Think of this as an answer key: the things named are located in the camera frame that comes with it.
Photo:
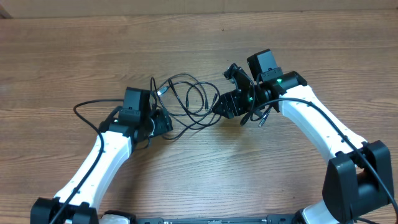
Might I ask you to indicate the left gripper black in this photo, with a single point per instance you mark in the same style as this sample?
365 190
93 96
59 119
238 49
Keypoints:
163 121

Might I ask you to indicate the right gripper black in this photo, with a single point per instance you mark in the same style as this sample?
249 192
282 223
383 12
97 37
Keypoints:
231 103

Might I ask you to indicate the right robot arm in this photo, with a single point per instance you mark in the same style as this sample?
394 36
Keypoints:
358 177

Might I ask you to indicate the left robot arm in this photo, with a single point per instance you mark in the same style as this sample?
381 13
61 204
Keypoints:
135 121

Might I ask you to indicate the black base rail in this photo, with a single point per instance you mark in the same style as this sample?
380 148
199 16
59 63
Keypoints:
214 220

